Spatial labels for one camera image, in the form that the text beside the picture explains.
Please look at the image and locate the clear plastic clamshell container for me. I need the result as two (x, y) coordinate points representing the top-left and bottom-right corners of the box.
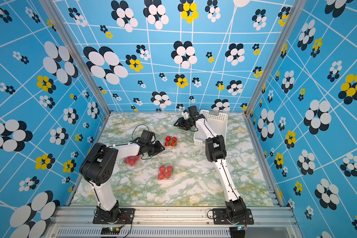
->
(158, 165), (174, 180)

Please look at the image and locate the white perforated plastic basket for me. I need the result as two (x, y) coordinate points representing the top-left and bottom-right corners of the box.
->
(193, 109), (228, 147)

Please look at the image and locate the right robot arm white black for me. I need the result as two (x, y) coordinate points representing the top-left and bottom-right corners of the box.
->
(174, 106), (247, 225)

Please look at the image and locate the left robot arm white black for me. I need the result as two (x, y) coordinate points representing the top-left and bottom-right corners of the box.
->
(79, 130), (165, 224)

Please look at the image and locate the green circuit board left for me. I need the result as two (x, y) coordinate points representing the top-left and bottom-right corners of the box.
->
(101, 227), (121, 235)

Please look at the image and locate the green circuit board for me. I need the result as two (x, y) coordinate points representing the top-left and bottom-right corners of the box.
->
(229, 227), (247, 238)
(101, 227), (121, 235)

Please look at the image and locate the green circuit board right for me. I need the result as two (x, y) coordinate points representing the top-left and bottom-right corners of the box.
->
(229, 227), (247, 238)

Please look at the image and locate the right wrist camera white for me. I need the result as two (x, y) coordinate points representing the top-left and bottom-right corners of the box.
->
(181, 110), (190, 120)

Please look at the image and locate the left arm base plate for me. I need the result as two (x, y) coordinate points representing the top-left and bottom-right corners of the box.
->
(92, 207), (136, 225)

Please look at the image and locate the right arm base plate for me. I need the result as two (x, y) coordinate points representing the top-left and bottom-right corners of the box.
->
(209, 208), (254, 226)

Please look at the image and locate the left aluminium corner post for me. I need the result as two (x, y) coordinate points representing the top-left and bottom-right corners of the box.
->
(40, 1), (111, 117)

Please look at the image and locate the aluminium corner post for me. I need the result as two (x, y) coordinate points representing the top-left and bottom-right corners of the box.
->
(246, 0), (307, 118)
(40, 1), (111, 117)

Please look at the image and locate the aluminium front rail frame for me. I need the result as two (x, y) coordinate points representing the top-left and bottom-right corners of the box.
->
(44, 206), (303, 238)

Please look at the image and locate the right aluminium corner post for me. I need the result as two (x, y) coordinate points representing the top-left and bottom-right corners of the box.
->
(246, 0), (307, 118)

